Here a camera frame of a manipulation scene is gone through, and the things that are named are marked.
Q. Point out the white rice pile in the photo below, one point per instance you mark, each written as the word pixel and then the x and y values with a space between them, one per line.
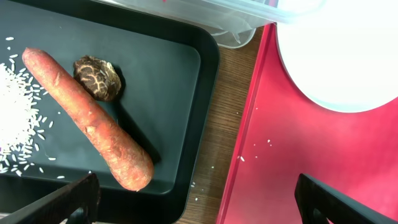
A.
pixel 23 124

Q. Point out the black waste tray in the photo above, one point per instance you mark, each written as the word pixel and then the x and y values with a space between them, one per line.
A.
pixel 168 71

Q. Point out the orange carrot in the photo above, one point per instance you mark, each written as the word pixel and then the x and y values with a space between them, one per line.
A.
pixel 129 163

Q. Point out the clear plastic bin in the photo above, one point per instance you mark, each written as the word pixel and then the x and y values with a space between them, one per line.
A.
pixel 232 23

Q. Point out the brown shiitake mushroom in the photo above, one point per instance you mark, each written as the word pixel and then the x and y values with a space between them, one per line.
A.
pixel 98 77

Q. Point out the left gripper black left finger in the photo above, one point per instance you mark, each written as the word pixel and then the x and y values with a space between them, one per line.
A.
pixel 76 202

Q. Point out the light blue plate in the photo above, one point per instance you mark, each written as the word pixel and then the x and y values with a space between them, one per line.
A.
pixel 342 55

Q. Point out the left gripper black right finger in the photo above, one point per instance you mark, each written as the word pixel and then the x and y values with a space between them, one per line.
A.
pixel 320 203

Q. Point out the red plastic tray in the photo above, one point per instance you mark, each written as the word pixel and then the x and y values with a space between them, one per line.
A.
pixel 283 134

